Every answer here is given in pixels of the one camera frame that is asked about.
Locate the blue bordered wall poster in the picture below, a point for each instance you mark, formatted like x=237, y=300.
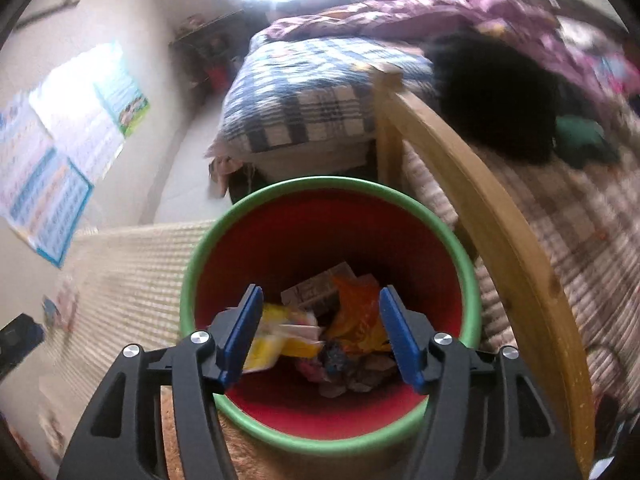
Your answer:
x=45, y=195

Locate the wooden chair frame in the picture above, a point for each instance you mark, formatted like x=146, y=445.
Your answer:
x=480, y=175

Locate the orange wrapper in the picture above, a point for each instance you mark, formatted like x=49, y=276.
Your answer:
x=357, y=315

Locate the black cloth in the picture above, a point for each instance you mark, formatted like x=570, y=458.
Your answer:
x=495, y=100

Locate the silver wrapper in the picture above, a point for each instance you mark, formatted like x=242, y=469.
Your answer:
x=370, y=375

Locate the colourful cartoon blanket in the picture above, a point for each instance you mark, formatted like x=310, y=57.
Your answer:
x=605, y=60

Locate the brown checked mattress cover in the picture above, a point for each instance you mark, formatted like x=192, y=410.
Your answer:
x=590, y=220

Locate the yellow plastic bag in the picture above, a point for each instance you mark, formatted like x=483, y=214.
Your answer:
x=270, y=345

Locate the green wall poster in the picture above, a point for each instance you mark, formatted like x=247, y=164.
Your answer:
x=125, y=102

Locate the purple duvet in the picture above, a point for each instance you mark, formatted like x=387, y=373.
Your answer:
x=400, y=15

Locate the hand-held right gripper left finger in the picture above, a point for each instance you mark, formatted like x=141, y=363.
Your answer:
x=242, y=332

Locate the bed with plaid sheet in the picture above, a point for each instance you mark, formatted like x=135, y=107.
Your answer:
x=320, y=90

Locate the dark green cloth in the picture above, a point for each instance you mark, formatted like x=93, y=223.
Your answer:
x=582, y=137

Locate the white wall poster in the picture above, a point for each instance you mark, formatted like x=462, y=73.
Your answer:
x=80, y=110

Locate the brown fluffy cushion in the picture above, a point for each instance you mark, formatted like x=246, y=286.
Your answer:
x=250, y=460

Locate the red bin with green rim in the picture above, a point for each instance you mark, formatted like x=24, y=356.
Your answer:
x=300, y=220

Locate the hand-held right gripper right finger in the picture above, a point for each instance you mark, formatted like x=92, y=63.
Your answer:
x=400, y=340

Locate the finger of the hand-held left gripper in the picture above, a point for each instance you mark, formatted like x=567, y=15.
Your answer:
x=22, y=337

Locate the metal wall bracket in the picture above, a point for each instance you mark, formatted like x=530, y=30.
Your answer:
x=50, y=10

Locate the small blue white packet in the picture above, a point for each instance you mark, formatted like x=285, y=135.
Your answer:
x=52, y=307

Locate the pink bed skirt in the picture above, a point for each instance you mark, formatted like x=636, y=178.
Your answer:
x=225, y=165

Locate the pink wrapper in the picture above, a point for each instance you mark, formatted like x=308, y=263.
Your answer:
x=310, y=370

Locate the white navy floral bag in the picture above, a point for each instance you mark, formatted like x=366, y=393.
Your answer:
x=310, y=285

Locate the dark blue wrapper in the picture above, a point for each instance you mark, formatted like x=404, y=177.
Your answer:
x=340, y=357

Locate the red canister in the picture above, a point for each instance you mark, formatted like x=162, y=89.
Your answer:
x=219, y=74

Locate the dark desk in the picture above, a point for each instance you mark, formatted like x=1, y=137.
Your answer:
x=210, y=40

